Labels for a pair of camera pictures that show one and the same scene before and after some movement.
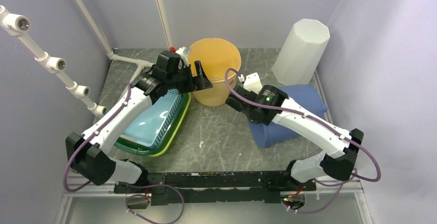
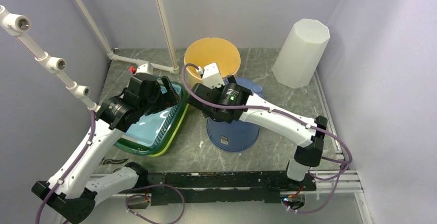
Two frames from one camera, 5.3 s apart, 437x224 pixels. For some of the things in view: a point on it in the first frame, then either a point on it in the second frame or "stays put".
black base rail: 214,188 stays put
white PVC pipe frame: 17,26 stays put
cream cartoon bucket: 216,55 stays put
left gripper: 203,83 → 167,100
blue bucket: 307,97 → 238,135
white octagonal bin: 300,56 stays put
